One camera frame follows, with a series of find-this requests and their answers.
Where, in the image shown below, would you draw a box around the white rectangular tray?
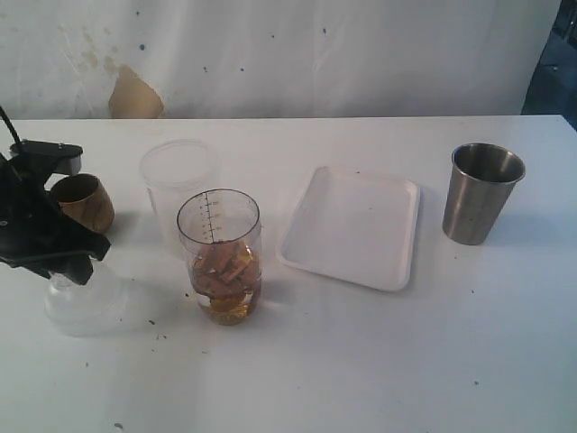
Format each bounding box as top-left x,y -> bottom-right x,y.
276,166 -> 421,292

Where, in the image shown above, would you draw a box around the brown wooden cup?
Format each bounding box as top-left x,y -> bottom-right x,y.
50,173 -> 114,235

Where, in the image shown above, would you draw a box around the clear shaker lid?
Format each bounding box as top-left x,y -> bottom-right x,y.
44,261 -> 127,337

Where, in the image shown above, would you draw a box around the brown chunks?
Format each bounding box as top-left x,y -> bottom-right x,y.
189,241 -> 261,326

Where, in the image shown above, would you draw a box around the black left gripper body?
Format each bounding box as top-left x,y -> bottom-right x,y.
1,154 -> 67,270

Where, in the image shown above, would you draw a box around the clear plastic shaker tumbler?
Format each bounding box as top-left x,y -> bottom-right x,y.
176,189 -> 262,326

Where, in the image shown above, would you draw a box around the white backdrop cloth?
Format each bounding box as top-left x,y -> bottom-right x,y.
1,1 -> 559,119

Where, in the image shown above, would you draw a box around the translucent plastic container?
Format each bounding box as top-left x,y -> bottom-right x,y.
139,139 -> 219,259

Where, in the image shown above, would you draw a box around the stainless steel cup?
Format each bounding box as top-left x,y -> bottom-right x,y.
442,143 -> 526,245

